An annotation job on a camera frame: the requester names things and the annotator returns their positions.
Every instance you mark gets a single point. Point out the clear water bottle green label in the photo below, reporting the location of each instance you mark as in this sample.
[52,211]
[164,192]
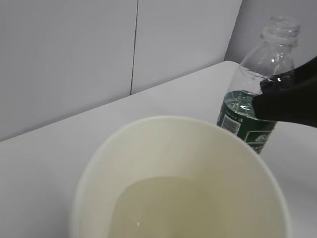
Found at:
[269,66]

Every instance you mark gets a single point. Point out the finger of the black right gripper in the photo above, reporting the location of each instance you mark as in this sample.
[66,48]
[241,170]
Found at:
[294,102]

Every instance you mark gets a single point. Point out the white paper cup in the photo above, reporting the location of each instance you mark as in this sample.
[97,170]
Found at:
[174,177]

